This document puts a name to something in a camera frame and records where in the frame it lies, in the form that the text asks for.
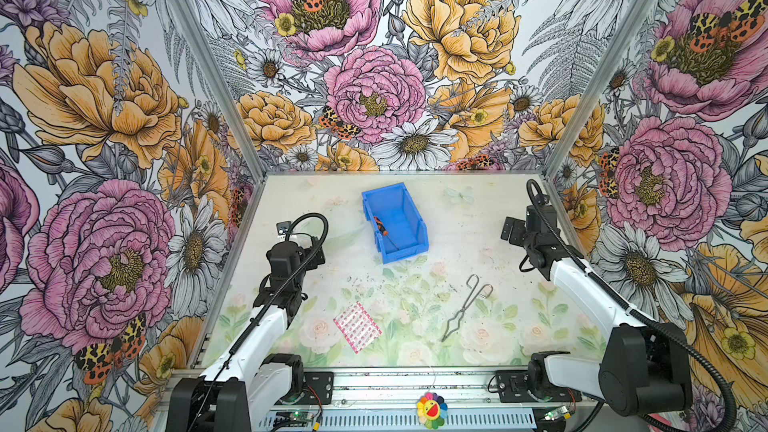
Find orange black screwdriver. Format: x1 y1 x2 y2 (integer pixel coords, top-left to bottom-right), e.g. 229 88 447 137
374 216 400 251

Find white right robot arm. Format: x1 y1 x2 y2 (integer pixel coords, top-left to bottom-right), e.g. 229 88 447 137
501 206 693 416

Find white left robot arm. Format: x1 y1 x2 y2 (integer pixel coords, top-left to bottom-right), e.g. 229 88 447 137
165 212 329 431

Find blue plastic bin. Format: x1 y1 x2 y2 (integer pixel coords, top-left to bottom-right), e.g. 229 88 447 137
362 182 429 264

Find pink checkered packet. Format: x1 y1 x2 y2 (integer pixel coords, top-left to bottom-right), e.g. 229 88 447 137
333 302 382 354

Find metal tongs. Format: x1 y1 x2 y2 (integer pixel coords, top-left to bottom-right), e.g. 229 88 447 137
441 274 494 342

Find rainbow flower sticker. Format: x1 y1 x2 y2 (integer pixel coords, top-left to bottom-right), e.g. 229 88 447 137
416 392 448 430

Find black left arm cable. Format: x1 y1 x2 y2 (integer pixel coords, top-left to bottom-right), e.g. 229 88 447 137
185 212 330 432

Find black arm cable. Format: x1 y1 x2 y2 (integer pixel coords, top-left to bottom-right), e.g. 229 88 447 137
185 212 330 432
526 178 738 432

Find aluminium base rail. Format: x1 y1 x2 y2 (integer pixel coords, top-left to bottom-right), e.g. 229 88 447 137
197 365 601 432

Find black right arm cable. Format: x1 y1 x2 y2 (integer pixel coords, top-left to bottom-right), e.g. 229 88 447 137
526 178 738 432

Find aluminium corner post left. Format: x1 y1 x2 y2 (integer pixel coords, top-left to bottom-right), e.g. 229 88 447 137
166 0 267 185

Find aluminium corner post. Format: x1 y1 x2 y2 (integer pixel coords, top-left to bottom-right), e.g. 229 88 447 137
166 0 267 185
541 0 658 179

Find aluminium corner post right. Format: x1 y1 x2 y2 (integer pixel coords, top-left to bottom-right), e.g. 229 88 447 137
541 0 658 179

